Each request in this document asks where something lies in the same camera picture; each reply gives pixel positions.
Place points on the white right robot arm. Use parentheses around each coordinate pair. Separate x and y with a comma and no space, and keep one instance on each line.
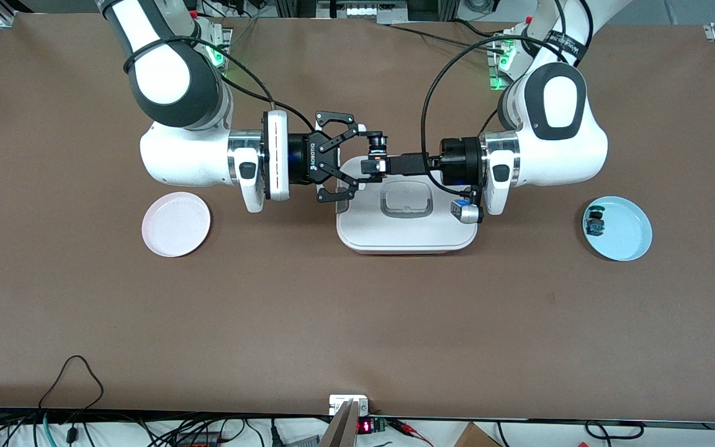
(184,155)

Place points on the pink round plate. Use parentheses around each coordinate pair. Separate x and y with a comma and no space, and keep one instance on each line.
(174,226)

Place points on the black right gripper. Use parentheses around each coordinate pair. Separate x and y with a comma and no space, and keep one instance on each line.
(299,160)

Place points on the red digit display module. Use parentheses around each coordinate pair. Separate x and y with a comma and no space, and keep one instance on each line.
(365,426)

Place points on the brown cardboard piece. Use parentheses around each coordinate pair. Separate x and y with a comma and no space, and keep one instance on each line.
(474,437)

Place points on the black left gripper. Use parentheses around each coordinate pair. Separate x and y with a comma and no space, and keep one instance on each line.
(457,158)

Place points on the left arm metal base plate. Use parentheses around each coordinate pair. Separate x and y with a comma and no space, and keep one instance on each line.
(493,62)

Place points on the aluminium profile beam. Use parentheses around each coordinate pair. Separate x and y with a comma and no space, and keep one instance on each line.
(340,431)

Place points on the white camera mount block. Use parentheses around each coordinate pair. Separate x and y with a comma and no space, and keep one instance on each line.
(340,401)

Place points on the green push-button switch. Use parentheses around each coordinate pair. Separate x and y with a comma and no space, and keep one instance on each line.
(595,222)

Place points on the white lidded box grey latches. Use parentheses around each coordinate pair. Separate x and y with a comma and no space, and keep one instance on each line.
(407,236)

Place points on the light blue round plate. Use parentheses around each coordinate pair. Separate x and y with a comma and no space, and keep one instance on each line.
(627,236)

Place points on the white lit panel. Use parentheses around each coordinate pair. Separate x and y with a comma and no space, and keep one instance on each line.
(373,10)

